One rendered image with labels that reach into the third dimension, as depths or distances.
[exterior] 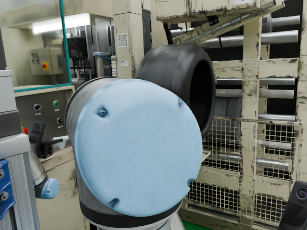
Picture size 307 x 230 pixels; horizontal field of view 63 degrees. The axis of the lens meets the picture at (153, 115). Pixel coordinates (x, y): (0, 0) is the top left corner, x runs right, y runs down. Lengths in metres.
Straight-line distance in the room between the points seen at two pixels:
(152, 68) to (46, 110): 0.62
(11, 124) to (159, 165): 0.39
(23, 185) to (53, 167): 0.94
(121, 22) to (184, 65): 0.51
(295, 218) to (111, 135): 0.40
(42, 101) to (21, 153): 0.92
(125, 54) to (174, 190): 1.33
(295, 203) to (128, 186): 0.38
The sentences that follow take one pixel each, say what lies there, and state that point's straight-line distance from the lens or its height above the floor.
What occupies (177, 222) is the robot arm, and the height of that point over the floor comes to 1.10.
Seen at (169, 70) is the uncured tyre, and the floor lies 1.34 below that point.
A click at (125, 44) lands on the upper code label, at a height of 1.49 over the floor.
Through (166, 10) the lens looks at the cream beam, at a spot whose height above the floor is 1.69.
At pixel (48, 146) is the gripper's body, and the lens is 1.22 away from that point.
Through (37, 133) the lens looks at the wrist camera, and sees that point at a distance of 1.18.
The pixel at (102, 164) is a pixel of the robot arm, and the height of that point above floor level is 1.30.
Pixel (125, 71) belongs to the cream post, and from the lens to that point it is 1.53.
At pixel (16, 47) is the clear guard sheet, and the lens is 1.38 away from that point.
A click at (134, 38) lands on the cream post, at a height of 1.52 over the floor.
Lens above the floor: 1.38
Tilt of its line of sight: 12 degrees down
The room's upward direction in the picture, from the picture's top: 3 degrees counter-clockwise
